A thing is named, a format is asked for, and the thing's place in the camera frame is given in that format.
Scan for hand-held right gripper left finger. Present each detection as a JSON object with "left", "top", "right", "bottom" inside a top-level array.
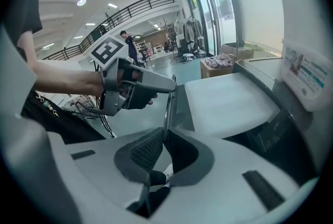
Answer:
[{"left": 113, "top": 128, "right": 164, "bottom": 184}]

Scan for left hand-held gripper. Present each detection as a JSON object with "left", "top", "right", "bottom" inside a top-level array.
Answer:
[{"left": 91, "top": 36, "right": 177, "bottom": 117}]

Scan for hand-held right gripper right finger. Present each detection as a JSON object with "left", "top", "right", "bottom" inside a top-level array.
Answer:
[{"left": 163, "top": 127, "right": 215, "bottom": 188}]

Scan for person's left forearm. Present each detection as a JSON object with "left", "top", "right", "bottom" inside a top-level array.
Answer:
[{"left": 18, "top": 27, "right": 105, "bottom": 96}]

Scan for person's left hand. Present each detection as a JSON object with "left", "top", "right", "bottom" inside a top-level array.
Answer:
[{"left": 121, "top": 89, "right": 159, "bottom": 110}]

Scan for clothes rack with garments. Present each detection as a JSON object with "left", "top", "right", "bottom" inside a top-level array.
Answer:
[{"left": 181, "top": 16, "right": 205, "bottom": 55}]

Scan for open cardboard box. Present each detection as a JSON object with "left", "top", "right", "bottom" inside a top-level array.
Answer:
[{"left": 199, "top": 57, "right": 235, "bottom": 79}]

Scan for pile of pink clothes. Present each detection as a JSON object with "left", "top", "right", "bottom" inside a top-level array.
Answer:
[{"left": 204, "top": 53, "right": 235, "bottom": 68}]

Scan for black balcony railing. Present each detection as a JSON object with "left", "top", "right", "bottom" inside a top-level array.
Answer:
[{"left": 42, "top": 0, "right": 175, "bottom": 61}]

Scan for person's black trousers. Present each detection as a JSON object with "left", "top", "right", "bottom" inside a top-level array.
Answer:
[{"left": 20, "top": 89, "right": 106, "bottom": 145}]

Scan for large cardboard box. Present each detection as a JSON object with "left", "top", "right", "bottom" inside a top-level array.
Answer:
[{"left": 220, "top": 42, "right": 255, "bottom": 61}]

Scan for person's black shirt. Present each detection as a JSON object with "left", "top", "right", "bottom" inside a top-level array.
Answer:
[{"left": 2, "top": 0, "right": 44, "bottom": 62}]

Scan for beaded chain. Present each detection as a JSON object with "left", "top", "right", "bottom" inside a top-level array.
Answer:
[{"left": 35, "top": 94, "right": 60, "bottom": 118}]

